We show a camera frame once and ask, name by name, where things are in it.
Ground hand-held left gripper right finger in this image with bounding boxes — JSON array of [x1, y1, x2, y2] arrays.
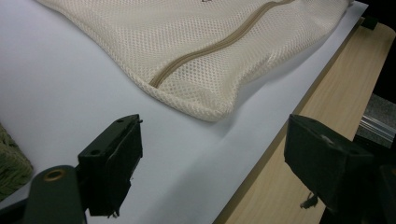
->
[[283, 114, 375, 216]]

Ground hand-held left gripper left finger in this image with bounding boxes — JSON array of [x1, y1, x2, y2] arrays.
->
[[78, 114, 144, 217]]

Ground green woven basket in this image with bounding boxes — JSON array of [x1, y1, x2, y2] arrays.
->
[[0, 122, 35, 202]]

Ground cream mesh laundry bag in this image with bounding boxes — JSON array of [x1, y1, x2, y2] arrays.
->
[[35, 0, 353, 122]]

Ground aluminium floor rail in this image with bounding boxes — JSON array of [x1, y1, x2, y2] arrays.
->
[[356, 92, 396, 149]]

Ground small black clamp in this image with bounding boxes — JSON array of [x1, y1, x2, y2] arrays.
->
[[361, 15, 379, 31]]

